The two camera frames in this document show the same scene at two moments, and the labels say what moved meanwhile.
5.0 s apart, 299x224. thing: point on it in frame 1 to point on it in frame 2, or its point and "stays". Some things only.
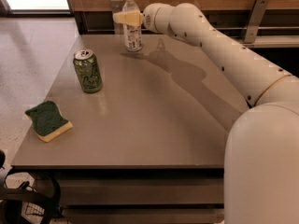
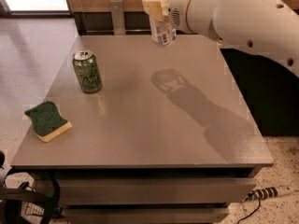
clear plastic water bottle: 134,33 to 163,32
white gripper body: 149,18 to 176,10
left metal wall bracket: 117,7 stays
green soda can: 88,71 stays
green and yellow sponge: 48,121 stays
